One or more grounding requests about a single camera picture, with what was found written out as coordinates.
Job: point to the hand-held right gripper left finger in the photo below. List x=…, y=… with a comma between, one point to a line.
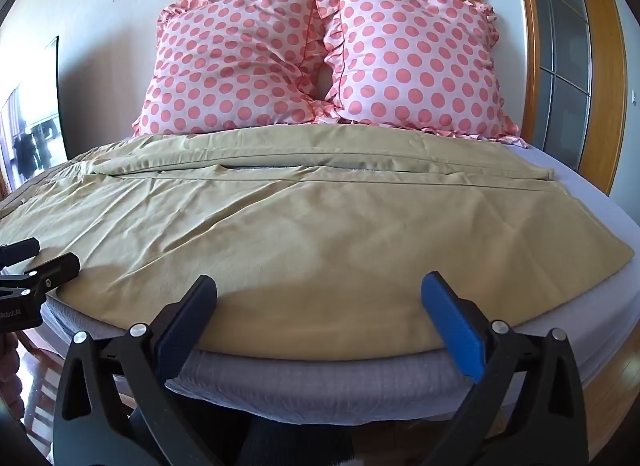
x=176, y=333

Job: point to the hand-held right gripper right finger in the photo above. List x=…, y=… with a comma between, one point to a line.
x=457, y=326

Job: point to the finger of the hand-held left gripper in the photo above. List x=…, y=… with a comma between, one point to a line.
x=22, y=251
x=57, y=268

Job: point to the tan bed sheet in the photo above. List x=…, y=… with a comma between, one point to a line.
x=310, y=226

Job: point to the bed with grey sheet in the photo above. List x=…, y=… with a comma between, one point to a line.
x=575, y=226

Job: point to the pink polka dot pillow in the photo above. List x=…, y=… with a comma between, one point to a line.
x=415, y=58
x=230, y=63

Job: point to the wooden framed glass door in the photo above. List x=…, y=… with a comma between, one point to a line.
x=602, y=70

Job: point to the frosted glass door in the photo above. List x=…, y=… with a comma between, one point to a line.
x=562, y=45

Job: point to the wall poster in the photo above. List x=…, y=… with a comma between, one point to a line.
x=35, y=135

